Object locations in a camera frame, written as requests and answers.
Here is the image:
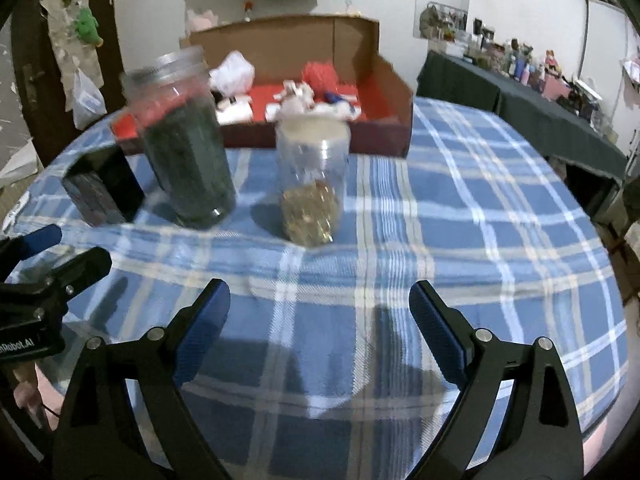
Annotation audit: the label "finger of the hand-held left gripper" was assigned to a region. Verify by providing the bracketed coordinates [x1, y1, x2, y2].
[0, 246, 113, 328]
[0, 224, 63, 281]

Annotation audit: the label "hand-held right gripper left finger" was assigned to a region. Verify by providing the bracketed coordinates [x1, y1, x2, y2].
[52, 278, 233, 480]

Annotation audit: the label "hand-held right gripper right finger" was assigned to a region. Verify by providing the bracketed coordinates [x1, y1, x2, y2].
[409, 280, 586, 480]

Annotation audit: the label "white cloth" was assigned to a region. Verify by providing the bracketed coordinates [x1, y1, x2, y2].
[216, 101, 254, 125]

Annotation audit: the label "white mesh bath pouf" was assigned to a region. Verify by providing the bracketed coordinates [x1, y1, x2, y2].
[209, 51, 256, 97]

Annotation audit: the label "white fluffy scrunchie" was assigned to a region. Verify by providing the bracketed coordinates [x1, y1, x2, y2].
[312, 102, 353, 122]

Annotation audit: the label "blue sponge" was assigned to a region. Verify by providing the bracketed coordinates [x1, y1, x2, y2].
[322, 91, 358, 111]

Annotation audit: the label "bunny plush hair clip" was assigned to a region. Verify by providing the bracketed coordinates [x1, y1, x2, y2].
[281, 80, 315, 103]

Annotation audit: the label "red mesh bath pouf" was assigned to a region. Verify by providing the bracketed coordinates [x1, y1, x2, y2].
[301, 61, 342, 97]

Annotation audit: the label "cardboard box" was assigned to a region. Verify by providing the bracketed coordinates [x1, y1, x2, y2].
[112, 14, 415, 158]

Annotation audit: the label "person's left hand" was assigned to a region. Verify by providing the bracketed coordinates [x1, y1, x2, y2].
[12, 364, 53, 433]

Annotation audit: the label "black rectangular box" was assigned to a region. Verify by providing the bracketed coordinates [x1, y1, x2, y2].
[61, 146, 146, 227]

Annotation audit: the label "glass jar with metal lid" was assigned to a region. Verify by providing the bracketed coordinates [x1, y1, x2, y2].
[121, 45, 237, 231]

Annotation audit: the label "clear plastic hanging bags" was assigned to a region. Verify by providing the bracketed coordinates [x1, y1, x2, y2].
[40, 0, 107, 130]

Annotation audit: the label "clear plastic jar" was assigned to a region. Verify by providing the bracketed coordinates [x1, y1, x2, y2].
[275, 115, 351, 248]

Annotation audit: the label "brown wooden door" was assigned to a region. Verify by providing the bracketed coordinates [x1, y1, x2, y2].
[10, 0, 126, 171]

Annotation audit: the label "green plush toy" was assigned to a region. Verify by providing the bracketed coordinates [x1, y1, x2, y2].
[74, 7, 103, 46]

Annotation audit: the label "red printed mat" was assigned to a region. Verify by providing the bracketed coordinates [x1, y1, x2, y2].
[111, 62, 403, 142]

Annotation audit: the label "dark cloth covered table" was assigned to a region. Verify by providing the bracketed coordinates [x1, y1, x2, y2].
[417, 50, 628, 181]

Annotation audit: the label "row of cosmetic bottles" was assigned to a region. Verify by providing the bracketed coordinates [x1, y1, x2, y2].
[425, 5, 608, 131]

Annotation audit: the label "white refrigerator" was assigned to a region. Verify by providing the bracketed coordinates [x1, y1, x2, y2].
[582, 0, 640, 106]

